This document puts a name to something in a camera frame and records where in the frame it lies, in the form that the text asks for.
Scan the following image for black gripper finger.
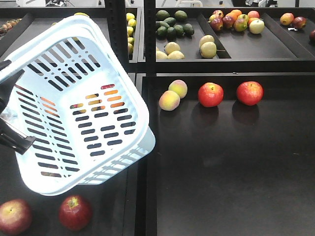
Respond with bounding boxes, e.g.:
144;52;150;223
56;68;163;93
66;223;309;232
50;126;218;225
0;118;35;155
0;70;24;113

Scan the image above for light blue plastic basket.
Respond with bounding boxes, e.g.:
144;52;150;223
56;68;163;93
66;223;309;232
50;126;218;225
0;15;156;196

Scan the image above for cherry tomato vine pile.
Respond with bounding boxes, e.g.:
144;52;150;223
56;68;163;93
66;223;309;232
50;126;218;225
0;18;22;36

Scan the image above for red apple lower left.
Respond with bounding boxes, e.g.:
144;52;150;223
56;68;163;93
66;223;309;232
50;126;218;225
0;199;32;236

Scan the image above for dark red apple lower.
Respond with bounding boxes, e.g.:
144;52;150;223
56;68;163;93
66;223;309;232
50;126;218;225
59;195;93;231

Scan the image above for yellow starfruit pile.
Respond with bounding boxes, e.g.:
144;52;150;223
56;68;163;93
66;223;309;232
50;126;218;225
51;12;90;27

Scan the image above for black shelf upright posts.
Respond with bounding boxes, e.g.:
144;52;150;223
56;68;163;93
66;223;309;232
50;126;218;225
104;0;158;74

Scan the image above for yellow lemon pile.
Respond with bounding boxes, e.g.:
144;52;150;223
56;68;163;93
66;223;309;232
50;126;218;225
126;12;137;55

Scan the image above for front peach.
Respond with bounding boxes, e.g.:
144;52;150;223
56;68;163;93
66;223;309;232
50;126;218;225
158;90;180;111

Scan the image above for peach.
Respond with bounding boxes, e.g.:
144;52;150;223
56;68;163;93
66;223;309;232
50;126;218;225
168;80;188;99
158;90;180;111

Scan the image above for green avocado pile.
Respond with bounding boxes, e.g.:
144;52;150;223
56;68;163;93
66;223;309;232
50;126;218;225
156;10;194;40

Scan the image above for rear peach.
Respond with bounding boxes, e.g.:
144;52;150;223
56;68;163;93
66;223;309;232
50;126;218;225
168;80;188;99

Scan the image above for red apple centre right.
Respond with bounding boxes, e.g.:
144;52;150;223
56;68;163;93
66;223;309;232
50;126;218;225
197;82;223;108

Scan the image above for pale yellow pears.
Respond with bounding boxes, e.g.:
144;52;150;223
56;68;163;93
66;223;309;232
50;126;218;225
156;35;218;59

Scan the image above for mixed apple mango pile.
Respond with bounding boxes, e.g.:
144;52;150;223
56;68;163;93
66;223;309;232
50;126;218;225
208;9;265;34

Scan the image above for red apple far right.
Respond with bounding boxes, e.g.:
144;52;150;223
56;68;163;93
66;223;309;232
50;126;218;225
236;81;264;106

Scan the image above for mango on far tray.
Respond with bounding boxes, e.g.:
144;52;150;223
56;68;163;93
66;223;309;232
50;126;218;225
280;12;294;26

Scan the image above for dark apple far tray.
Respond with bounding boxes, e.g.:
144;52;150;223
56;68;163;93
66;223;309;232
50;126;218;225
291;16;307;30

